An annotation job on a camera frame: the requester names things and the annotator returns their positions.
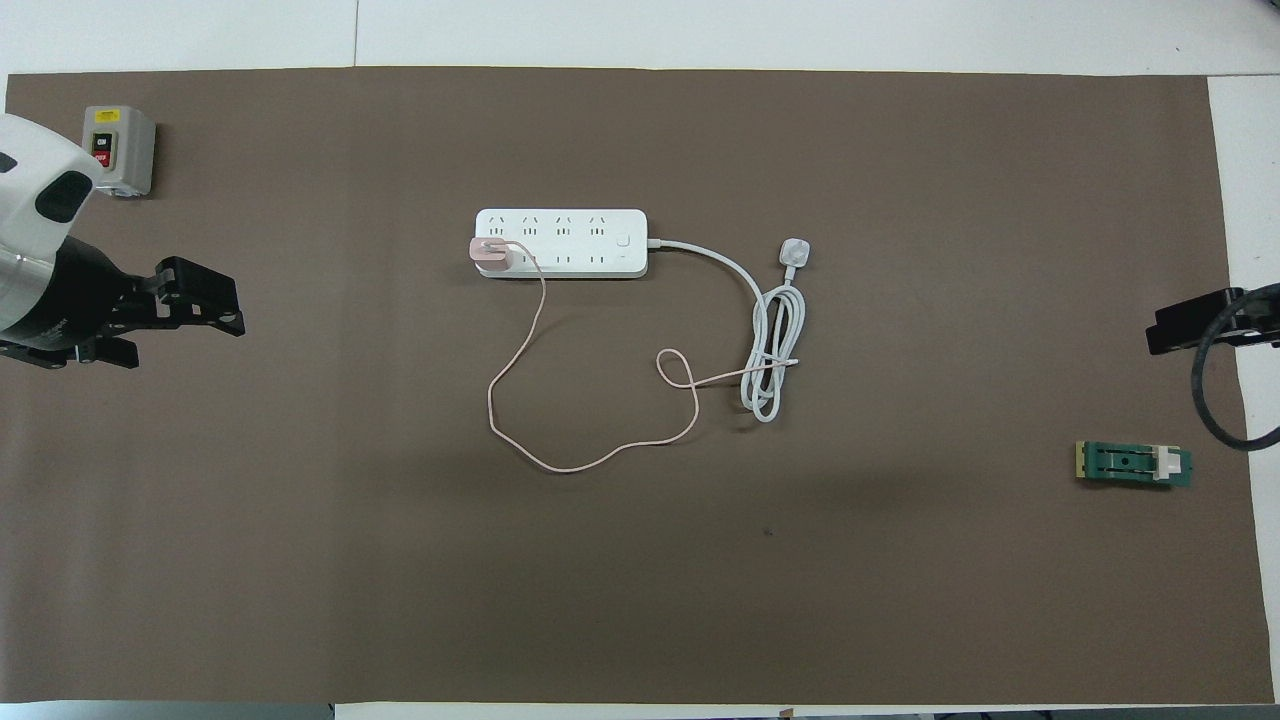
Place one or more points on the grey on-off switch box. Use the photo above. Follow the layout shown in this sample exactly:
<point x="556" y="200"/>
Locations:
<point x="125" y="150"/>

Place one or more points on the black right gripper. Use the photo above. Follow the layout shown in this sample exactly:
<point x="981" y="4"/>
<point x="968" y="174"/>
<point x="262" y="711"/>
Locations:
<point x="1262" y="318"/>

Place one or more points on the brown table mat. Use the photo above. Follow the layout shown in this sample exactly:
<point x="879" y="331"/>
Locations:
<point x="640" y="580"/>

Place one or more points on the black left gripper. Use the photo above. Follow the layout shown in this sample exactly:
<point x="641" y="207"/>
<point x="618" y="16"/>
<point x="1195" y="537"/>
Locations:
<point x="90" y="295"/>

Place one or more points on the white power strip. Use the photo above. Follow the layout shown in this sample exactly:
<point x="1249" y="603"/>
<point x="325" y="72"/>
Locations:
<point x="570" y="243"/>

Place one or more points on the pink charger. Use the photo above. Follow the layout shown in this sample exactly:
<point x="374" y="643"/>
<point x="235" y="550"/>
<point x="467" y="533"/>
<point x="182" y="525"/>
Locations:
<point x="488" y="254"/>

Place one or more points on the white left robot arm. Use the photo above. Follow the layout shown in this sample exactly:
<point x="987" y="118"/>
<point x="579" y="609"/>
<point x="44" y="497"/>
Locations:
<point x="30" y="220"/>

